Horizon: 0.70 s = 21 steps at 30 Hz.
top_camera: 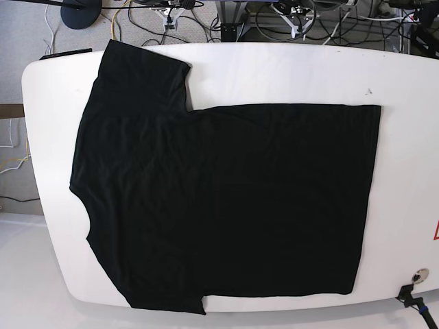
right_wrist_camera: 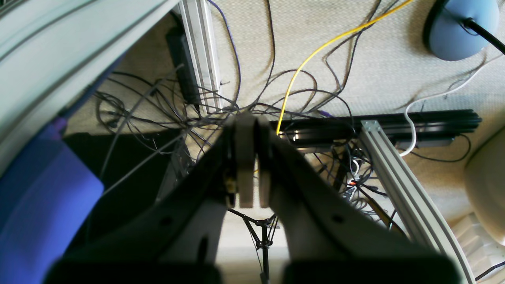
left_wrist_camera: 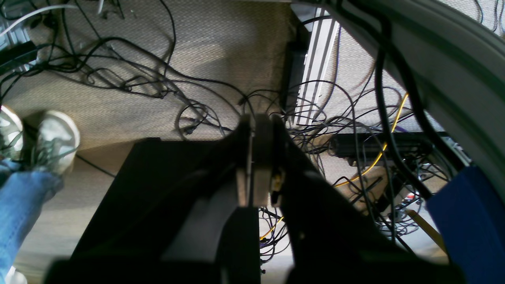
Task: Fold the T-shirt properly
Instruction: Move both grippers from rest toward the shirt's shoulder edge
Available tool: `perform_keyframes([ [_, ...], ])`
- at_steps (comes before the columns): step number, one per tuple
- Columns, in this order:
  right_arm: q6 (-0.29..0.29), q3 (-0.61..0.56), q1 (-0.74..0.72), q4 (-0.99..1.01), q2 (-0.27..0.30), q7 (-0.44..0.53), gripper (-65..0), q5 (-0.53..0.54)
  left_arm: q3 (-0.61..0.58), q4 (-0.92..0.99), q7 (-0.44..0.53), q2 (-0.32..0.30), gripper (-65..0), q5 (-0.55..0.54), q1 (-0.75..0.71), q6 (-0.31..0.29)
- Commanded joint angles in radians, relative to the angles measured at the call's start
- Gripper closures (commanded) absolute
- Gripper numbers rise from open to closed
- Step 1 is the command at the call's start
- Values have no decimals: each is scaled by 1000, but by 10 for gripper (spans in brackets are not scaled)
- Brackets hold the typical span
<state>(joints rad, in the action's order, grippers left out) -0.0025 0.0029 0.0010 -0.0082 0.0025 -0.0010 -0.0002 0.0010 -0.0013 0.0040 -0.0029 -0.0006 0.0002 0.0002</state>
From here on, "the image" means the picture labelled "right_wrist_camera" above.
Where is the black power adapter brick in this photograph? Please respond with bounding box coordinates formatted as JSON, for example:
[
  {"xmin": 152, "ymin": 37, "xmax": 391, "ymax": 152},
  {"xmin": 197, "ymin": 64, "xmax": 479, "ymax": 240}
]
[{"xmin": 165, "ymin": 27, "xmax": 200, "ymax": 105}]

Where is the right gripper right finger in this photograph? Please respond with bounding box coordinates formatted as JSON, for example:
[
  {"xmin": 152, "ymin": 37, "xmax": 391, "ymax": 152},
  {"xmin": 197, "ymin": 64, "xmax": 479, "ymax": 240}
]
[{"xmin": 256, "ymin": 118, "xmax": 460, "ymax": 284}]

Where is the white cable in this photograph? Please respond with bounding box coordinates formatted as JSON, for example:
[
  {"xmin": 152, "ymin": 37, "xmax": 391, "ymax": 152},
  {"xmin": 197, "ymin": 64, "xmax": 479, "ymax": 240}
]
[{"xmin": 399, "ymin": 55, "xmax": 505, "ymax": 157}]

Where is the silver aluminium frame leg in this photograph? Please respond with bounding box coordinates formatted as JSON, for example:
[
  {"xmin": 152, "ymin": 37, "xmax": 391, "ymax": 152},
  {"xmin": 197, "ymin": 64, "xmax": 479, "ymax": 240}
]
[{"xmin": 359, "ymin": 127, "xmax": 475, "ymax": 284}]

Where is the blue purple cloth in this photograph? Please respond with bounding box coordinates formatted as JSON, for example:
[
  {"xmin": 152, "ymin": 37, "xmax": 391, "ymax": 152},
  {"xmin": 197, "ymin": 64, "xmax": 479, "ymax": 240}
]
[{"xmin": 0, "ymin": 118, "xmax": 104, "ymax": 284}]

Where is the black tripod stand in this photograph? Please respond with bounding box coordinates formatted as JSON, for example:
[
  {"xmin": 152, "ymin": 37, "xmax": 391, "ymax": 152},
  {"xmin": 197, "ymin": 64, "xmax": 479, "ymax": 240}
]
[{"xmin": 227, "ymin": 208, "xmax": 279, "ymax": 284}]

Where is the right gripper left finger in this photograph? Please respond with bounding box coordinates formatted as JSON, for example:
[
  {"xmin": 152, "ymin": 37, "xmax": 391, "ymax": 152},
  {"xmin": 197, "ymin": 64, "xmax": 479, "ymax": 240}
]
[{"xmin": 59, "ymin": 113, "xmax": 257, "ymax": 284}]

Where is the yellow cable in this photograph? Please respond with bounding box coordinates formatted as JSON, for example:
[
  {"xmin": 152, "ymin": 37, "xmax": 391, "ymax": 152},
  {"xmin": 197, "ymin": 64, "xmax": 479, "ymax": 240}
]
[{"xmin": 276, "ymin": 0, "xmax": 413, "ymax": 135}]

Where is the silver aluminium frame post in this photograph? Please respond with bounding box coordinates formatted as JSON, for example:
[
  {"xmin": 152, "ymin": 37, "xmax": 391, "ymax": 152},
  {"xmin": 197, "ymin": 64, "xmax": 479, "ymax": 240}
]
[{"xmin": 179, "ymin": 0, "xmax": 224, "ymax": 115}]

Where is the blue round lamp base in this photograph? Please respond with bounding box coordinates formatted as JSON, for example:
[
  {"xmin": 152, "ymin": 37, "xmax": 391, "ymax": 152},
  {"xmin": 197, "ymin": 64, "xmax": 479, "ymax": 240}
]
[{"xmin": 422, "ymin": 0, "xmax": 505, "ymax": 61}]

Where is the black aluminium floor rail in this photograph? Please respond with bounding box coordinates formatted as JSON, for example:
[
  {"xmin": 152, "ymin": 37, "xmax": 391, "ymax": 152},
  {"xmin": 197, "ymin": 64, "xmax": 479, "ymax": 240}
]
[{"xmin": 279, "ymin": 109, "xmax": 482, "ymax": 149}]

